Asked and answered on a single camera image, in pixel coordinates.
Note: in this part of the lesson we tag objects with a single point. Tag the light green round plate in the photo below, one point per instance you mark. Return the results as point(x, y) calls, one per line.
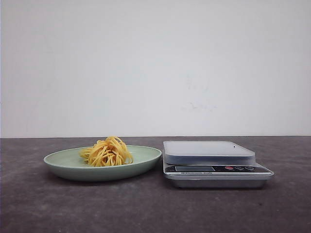
point(69, 165)

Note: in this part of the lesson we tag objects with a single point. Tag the yellow vermicelli noodle bundle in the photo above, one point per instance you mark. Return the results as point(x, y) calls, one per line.
point(109, 152)

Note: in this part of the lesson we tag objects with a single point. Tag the silver digital kitchen scale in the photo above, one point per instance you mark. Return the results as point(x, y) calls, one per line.
point(212, 164)

